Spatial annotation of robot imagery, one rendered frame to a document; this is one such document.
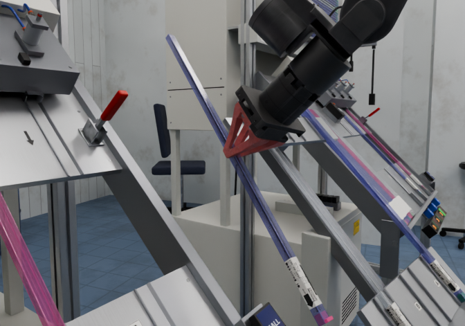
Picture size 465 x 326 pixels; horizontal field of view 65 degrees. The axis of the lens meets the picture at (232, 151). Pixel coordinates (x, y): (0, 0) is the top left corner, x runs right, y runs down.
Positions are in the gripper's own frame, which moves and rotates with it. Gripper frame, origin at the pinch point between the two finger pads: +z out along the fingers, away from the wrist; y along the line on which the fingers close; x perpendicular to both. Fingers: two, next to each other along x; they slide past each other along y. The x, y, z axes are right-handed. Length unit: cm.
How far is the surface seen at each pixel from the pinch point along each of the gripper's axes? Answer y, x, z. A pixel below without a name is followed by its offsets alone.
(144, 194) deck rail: 6.7, -1.5, 13.1
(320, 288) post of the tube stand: -26.5, 20.1, 14.5
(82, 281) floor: -81, -58, 199
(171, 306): 9.5, 15.2, 12.6
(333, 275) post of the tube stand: -28.3, 19.1, 11.4
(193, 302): 6.2, 15.7, 12.4
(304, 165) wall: -242, -82, 96
